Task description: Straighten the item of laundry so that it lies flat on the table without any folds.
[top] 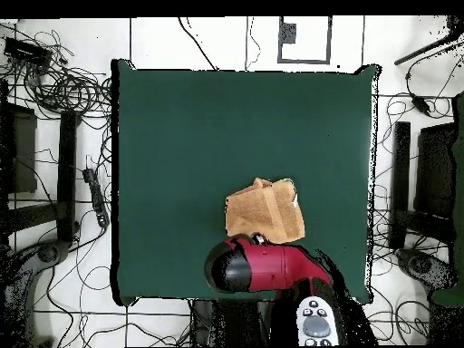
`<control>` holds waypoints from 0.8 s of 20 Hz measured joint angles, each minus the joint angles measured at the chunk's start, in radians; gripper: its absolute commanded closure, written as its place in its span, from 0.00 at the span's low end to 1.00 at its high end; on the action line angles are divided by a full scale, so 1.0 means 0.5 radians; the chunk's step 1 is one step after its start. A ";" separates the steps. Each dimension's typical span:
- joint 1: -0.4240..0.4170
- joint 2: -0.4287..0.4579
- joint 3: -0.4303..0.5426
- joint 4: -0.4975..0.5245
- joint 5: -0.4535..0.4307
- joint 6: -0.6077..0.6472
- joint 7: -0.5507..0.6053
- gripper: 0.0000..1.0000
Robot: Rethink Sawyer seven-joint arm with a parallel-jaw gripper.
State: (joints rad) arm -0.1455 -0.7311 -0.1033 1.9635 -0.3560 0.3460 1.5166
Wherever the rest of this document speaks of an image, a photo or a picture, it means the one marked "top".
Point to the tan terry towel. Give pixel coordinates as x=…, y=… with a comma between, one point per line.
x=261, y=214

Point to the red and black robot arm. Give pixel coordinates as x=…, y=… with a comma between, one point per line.
x=279, y=264

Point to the dark flat panel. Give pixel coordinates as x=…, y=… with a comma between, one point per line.
x=435, y=170
x=21, y=152

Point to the black flat box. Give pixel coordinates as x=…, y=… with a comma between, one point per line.
x=27, y=52

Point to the dark green table cloth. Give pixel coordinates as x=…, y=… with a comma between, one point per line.
x=163, y=145

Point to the black power strip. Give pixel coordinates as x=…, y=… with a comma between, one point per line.
x=97, y=199

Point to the black stand bar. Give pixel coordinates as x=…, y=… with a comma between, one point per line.
x=67, y=163
x=400, y=163

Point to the black power adapter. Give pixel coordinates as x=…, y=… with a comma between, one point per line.
x=420, y=104

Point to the black slanted rod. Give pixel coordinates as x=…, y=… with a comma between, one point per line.
x=424, y=49

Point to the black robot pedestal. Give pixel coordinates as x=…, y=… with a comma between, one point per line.
x=235, y=322

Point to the grey square frame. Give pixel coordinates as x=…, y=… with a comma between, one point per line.
x=304, y=61

